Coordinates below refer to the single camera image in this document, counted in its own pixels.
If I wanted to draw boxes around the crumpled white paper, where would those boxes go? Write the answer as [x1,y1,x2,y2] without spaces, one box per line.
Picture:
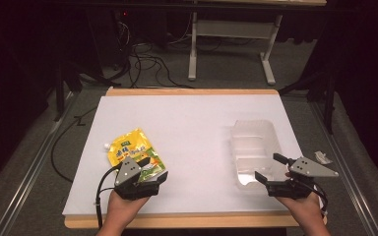
[314,150,334,165]

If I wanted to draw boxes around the long black floor cable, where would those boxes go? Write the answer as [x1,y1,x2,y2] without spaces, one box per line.
[50,106,98,184]

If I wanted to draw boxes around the clear plastic container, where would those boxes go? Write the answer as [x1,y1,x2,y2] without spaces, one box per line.
[230,119,292,192]

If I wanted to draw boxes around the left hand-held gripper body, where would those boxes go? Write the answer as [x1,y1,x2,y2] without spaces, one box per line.
[112,155,160,202]

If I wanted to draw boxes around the white table mat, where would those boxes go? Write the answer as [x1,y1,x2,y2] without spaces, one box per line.
[62,94,304,216]

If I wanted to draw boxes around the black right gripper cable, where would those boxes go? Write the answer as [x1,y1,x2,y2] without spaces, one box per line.
[303,179,330,214]

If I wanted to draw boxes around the metal floor rail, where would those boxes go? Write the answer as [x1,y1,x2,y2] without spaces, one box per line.
[309,100,378,236]
[0,90,78,236]

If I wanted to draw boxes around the white board work surface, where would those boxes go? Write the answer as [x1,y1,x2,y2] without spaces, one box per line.
[63,87,328,230]

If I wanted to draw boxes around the yellow spout pouch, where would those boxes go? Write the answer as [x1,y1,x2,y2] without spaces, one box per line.
[102,127,167,183]

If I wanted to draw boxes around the person's right hand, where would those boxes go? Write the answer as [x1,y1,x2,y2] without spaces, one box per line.
[275,192,327,228]

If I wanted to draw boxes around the black stand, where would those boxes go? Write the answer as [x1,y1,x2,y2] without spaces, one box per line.
[278,70,339,136]
[52,60,84,123]

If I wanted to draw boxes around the tangle of black floor cables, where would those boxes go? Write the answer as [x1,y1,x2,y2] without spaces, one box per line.
[109,13,198,90]

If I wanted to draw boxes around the person's left hand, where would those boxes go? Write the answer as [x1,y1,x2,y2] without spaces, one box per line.
[105,190,151,228]

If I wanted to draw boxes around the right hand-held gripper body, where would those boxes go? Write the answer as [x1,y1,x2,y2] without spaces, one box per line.
[265,156,340,201]

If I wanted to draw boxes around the white metal desk frame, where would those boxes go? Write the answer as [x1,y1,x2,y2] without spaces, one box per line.
[187,10,284,87]

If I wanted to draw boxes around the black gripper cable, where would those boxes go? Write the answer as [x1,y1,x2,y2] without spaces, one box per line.
[94,164,123,229]
[303,179,330,214]

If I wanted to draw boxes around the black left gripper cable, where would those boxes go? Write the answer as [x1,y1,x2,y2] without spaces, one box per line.
[94,164,123,229]

